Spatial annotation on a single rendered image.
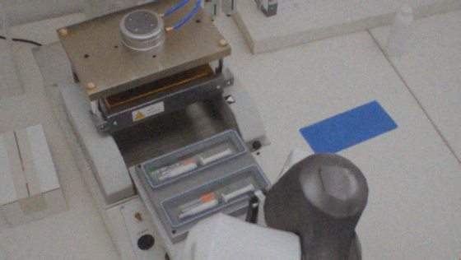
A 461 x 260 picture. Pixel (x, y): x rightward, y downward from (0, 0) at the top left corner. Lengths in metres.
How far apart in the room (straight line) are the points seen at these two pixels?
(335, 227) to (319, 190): 0.04
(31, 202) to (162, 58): 0.42
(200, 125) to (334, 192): 0.67
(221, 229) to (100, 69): 0.56
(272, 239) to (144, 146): 0.63
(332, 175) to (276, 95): 0.95
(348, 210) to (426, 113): 1.01
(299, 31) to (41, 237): 0.83
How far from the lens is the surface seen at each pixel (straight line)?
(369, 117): 1.53
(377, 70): 1.65
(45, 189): 1.29
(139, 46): 1.11
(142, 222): 1.17
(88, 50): 1.14
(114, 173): 1.11
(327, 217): 0.59
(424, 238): 1.37
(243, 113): 1.17
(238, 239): 0.60
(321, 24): 1.68
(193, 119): 1.24
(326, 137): 1.47
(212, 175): 1.08
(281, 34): 1.64
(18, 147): 1.37
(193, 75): 1.15
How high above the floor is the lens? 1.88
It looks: 54 degrees down
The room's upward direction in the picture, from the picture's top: 4 degrees clockwise
